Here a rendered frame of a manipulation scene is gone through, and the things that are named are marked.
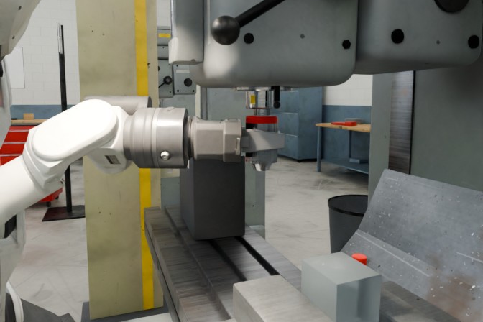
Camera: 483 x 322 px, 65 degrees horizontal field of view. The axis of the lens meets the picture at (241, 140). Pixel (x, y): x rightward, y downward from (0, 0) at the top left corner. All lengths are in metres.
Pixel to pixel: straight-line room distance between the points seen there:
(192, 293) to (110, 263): 1.77
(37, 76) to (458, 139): 9.24
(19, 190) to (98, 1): 1.80
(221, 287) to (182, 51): 0.39
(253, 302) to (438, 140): 0.51
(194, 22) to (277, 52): 0.12
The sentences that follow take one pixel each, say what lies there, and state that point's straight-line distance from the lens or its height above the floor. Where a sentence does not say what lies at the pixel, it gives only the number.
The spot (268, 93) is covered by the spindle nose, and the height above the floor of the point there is 1.30.
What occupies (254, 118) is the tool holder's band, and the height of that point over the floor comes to 1.27.
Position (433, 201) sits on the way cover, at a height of 1.11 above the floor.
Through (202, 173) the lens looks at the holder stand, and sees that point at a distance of 0.83.
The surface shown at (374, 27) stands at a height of 1.38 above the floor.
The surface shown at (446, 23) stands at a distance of 0.58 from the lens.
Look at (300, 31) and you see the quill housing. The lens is 0.47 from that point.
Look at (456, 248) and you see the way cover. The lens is 0.73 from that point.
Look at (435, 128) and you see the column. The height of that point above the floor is 1.24.
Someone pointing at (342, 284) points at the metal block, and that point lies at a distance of 0.38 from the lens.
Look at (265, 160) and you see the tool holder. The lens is 0.53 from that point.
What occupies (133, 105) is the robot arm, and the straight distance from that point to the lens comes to 0.58.
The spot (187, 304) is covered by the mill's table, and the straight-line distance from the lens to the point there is 0.63.
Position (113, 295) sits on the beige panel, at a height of 0.16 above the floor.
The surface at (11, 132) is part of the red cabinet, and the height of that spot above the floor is 0.92.
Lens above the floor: 1.29
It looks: 6 degrees down
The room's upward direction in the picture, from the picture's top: straight up
